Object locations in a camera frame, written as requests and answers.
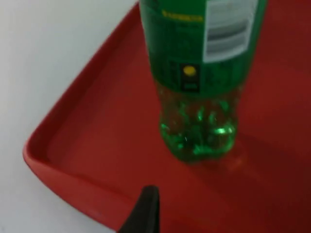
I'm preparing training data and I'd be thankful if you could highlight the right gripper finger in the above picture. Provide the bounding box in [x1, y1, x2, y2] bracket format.
[117, 185, 160, 233]

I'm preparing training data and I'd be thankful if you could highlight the red tray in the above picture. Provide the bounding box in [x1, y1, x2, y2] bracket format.
[22, 0, 311, 233]

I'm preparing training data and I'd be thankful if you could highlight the green plastic bottle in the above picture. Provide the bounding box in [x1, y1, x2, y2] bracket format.
[138, 0, 268, 165]

